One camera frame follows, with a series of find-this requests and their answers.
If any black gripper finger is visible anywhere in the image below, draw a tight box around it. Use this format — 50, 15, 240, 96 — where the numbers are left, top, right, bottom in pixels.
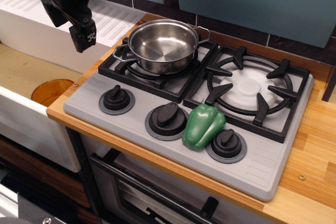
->
69, 22, 97, 53
40, 0, 67, 27

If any stainless steel pot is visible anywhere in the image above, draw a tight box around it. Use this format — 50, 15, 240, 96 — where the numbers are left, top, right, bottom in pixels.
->
112, 19, 211, 74

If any white toy sink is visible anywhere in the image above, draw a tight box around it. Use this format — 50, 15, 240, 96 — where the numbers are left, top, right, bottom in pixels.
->
1, 0, 144, 173

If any black left burner grate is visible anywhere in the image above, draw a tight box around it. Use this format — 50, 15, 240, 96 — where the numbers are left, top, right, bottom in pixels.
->
98, 37, 218, 103

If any black burner grate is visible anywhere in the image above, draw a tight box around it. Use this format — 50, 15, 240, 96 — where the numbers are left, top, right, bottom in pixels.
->
183, 46, 314, 143
98, 37, 218, 103

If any orange plastic plate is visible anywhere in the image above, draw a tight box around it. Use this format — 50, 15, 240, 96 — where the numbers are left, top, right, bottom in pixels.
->
31, 79, 74, 107

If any black left stove knob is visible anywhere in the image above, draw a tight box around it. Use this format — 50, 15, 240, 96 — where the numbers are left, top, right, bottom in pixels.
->
99, 85, 135, 115

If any black stove knob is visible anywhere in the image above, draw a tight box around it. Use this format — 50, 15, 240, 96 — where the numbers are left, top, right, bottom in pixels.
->
145, 102, 188, 141
99, 85, 135, 115
206, 129, 247, 164

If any black middle stove knob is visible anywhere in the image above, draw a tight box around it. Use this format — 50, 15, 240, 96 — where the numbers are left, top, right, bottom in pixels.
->
145, 102, 188, 141

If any green toy bell pepper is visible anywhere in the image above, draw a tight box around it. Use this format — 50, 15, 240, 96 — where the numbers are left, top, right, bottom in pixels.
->
182, 104, 226, 151

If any toy oven door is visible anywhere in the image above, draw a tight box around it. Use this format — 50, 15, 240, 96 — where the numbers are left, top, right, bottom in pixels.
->
88, 149, 269, 223

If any white burner cap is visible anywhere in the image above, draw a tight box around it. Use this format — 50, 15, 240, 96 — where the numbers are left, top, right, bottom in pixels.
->
220, 68, 277, 111

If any black right stove knob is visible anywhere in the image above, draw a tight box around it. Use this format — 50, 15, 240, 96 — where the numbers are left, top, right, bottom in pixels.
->
206, 129, 247, 164

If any black right burner grate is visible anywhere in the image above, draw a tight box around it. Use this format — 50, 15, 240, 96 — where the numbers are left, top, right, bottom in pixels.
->
183, 46, 314, 143

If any grey toy stove top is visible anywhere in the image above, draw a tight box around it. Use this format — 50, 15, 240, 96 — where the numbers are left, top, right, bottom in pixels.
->
62, 35, 315, 202

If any black oven door handle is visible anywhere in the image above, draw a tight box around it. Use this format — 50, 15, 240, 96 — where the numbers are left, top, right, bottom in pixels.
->
89, 153, 214, 224

